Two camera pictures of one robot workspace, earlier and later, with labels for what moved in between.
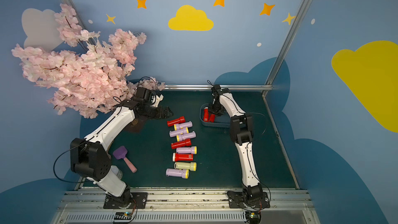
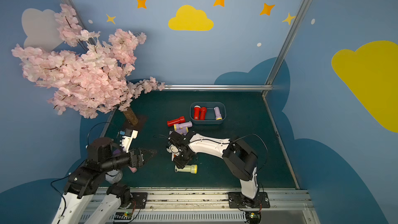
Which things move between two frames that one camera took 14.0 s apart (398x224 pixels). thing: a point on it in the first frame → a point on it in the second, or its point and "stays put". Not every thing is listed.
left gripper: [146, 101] → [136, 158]
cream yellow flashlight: [192, 166] stays put
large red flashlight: [212, 117] → [203, 110]
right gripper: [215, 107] → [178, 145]
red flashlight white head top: [205, 116] → [197, 112]
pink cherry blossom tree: [89, 76] stays put
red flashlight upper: [181, 120] stays put
